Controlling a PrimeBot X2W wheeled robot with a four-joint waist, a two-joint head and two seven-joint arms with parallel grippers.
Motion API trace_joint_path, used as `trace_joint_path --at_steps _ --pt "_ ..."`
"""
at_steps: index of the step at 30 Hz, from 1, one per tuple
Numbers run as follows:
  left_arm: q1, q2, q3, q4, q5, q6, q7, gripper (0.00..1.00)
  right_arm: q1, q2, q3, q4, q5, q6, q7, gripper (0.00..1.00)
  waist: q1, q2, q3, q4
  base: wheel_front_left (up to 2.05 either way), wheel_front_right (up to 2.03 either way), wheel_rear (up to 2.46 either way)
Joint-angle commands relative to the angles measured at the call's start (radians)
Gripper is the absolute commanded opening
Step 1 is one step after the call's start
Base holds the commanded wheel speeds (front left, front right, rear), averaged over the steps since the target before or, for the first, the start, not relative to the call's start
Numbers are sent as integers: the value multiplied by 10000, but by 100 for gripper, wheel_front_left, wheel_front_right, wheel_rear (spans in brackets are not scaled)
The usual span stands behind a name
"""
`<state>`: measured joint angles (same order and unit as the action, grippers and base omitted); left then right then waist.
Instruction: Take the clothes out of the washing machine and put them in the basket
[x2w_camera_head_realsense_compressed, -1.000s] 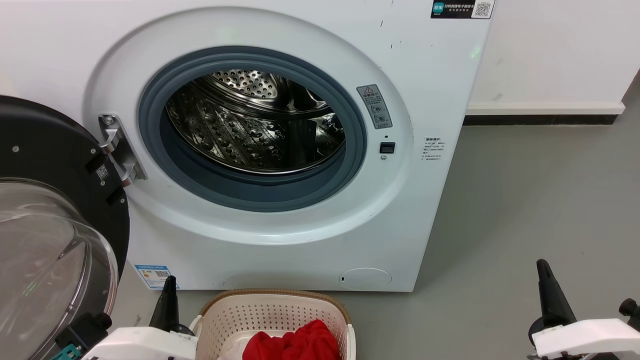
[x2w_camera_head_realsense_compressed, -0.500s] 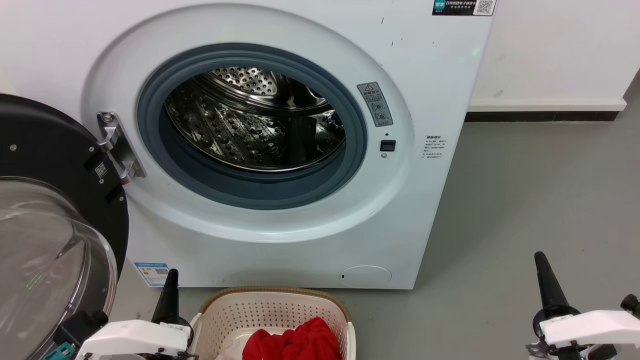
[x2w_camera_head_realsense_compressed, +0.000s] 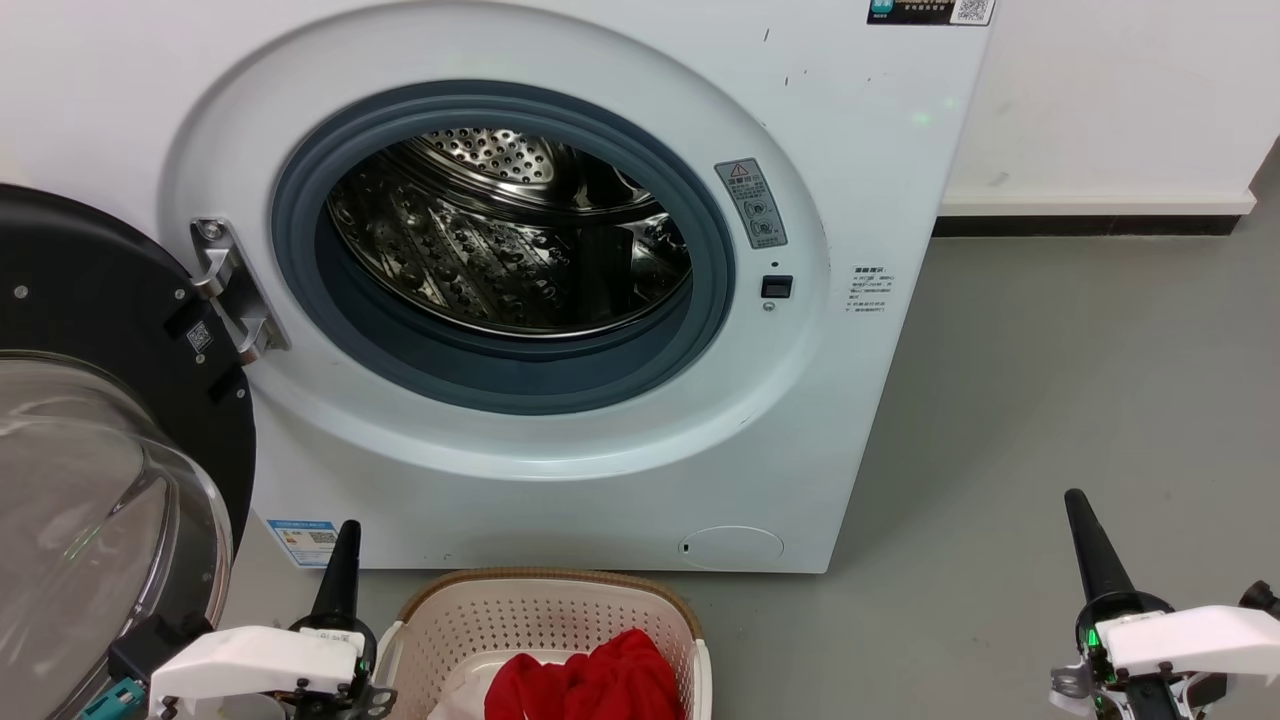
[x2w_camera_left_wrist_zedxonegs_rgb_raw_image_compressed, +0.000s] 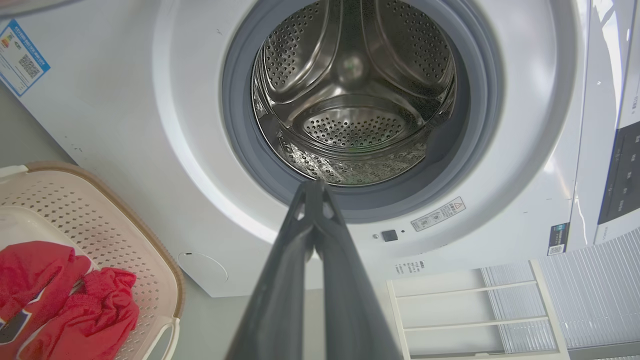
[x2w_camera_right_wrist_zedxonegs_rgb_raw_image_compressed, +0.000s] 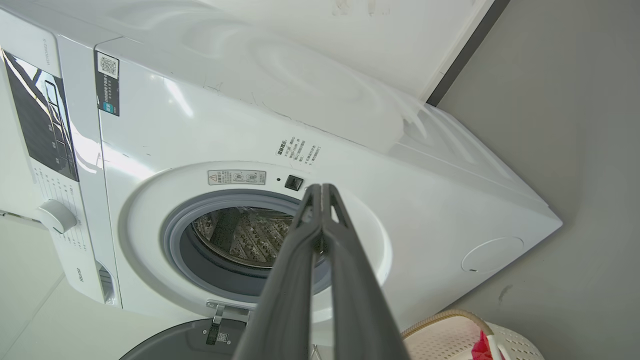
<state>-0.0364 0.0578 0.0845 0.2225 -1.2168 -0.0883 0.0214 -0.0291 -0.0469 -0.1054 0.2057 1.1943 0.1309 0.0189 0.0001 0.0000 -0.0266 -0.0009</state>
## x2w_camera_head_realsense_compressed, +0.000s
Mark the cream perforated laundry basket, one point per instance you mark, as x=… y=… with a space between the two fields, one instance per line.
x=540 y=620

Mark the metal door hinge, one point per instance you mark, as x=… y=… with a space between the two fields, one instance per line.
x=225 y=270

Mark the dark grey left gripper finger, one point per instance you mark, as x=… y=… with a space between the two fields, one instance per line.
x=340 y=580

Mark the blue energy label sticker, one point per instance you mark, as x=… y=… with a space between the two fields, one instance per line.
x=300 y=543

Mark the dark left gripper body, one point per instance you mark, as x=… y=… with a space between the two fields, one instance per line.
x=368 y=690

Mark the black glass washer door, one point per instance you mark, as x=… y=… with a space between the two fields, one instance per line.
x=90 y=280

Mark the black baseboard strip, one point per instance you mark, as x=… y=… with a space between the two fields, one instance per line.
x=1080 y=225

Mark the stainless steel washing machine drum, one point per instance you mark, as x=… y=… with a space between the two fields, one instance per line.
x=480 y=250

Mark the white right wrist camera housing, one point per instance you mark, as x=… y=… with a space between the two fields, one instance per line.
x=1200 y=640

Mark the red garment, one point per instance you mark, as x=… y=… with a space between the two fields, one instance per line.
x=610 y=680

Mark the grey warning sticker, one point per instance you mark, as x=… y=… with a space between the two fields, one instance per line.
x=752 y=205

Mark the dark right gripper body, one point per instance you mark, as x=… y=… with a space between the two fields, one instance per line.
x=1095 y=650

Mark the dark QR code sticker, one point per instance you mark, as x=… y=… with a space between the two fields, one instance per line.
x=930 y=10

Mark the white front-load washing machine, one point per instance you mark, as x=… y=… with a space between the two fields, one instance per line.
x=880 y=400

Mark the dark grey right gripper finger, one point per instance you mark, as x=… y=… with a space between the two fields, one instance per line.
x=1095 y=550

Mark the round white filter cover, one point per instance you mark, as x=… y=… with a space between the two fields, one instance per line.
x=730 y=548

